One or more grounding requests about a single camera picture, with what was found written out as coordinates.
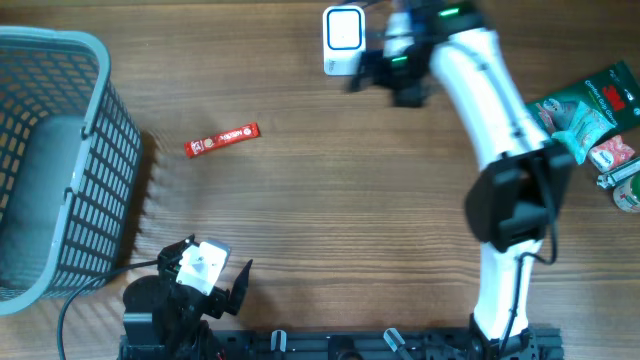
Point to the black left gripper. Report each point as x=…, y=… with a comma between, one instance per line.
x=221, y=298

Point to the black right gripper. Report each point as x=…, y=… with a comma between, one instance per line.
x=413, y=93

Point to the red coffee stick sachet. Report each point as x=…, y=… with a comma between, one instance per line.
x=198, y=147

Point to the teal wet wipes pack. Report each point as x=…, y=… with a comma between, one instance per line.
x=578, y=127

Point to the green sponge pack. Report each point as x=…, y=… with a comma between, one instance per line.
x=613, y=92

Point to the red snack packet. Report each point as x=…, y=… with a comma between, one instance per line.
x=610, y=154

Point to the green lid jar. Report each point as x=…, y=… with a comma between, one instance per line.
x=626, y=195

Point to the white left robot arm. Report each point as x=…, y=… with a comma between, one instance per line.
x=163, y=316

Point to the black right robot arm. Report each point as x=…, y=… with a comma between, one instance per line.
x=513, y=206

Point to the white barcode scanner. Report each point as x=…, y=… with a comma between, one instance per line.
x=344, y=39

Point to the grey plastic basket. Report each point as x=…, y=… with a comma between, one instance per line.
x=70, y=153

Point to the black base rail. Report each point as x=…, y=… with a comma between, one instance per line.
x=444, y=343

